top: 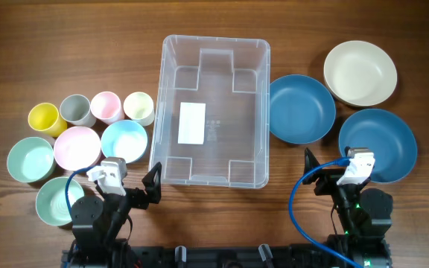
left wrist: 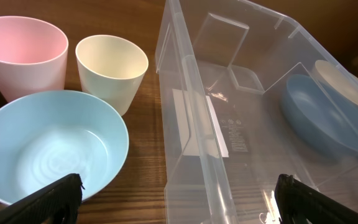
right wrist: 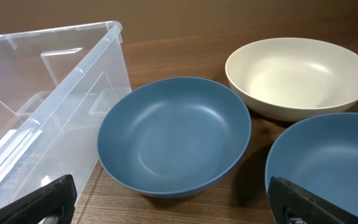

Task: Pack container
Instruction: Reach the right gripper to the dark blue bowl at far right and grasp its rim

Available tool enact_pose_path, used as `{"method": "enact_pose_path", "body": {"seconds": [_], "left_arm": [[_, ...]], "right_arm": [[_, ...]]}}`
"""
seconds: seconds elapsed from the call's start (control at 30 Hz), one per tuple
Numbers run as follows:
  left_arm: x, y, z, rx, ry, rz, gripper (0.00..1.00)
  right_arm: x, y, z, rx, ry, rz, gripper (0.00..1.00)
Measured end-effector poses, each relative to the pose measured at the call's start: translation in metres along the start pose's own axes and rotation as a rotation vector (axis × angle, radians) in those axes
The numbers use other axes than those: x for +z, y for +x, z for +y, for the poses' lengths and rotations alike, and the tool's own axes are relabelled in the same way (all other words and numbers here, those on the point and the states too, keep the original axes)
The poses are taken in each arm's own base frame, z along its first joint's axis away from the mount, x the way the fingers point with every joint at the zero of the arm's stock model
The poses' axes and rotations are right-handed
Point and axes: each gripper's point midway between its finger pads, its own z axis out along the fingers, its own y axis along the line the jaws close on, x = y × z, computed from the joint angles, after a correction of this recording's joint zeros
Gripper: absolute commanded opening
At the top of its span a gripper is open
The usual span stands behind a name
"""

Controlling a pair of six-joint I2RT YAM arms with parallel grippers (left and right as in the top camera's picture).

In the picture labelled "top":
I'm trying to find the dark blue bowl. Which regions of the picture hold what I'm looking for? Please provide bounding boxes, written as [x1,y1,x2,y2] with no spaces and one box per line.
[338,109,418,183]
[270,74,336,144]

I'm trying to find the right blue cable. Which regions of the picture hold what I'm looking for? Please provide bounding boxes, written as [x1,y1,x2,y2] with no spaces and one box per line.
[287,157,364,268]

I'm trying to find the left blue cable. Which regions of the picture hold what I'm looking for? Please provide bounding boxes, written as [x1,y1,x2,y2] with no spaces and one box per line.
[64,166,96,217]

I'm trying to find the grey cup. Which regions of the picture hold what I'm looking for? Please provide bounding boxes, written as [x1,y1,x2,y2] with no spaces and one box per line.
[60,95,96,127]

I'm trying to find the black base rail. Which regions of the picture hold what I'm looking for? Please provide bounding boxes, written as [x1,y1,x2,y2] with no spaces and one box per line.
[60,243,393,268]

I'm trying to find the cream large bowl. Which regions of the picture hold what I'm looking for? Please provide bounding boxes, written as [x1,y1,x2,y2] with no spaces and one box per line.
[323,40,398,106]

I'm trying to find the cream cup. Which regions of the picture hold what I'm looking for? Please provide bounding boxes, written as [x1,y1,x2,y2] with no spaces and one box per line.
[123,92,155,127]

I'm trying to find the pink cup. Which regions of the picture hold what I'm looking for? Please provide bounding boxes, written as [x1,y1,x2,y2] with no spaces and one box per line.
[90,92,124,125]

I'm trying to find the light blue bowl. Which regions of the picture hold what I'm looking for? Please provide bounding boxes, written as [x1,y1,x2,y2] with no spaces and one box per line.
[101,120,148,163]

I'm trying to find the pink bowl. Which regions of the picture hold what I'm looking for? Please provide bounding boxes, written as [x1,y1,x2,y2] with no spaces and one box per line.
[54,127,101,171]

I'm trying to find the blue cable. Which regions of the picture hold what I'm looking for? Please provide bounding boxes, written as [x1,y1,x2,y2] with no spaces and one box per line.
[64,166,96,217]
[287,157,364,268]

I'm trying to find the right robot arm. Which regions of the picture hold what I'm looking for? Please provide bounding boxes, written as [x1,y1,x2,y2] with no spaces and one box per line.
[303,168,393,268]

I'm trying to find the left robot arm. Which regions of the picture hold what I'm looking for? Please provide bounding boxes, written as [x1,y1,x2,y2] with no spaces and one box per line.
[63,157,162,267]

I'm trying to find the white label in container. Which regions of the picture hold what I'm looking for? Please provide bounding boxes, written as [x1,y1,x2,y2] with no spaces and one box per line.
[177,102,206,144]

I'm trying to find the mint green bowl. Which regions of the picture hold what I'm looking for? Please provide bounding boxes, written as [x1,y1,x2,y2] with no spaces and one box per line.
[7,137,56,183]
[36,176,72,226]

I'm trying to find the yellow cup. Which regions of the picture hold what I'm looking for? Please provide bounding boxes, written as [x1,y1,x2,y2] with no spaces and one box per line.
[28,103,67,137]

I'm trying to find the clear plastic storage container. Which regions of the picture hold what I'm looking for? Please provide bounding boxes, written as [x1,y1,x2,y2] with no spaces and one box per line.
[149,35,270,189]

